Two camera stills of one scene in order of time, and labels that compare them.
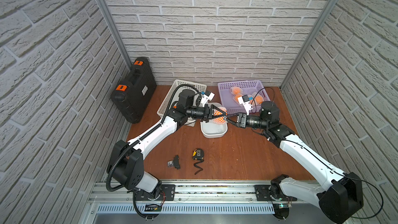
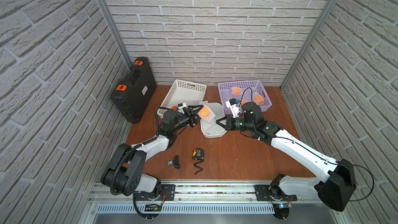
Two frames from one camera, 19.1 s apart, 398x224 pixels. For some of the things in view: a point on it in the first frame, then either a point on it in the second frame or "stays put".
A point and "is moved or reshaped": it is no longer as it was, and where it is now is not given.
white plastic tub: (210, 130) stays put
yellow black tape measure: (198, 154) stays put
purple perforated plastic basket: (229, 92) stays put
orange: (236, 92) is moved or reshaped
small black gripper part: (174, 163) stays put
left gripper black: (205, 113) → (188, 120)
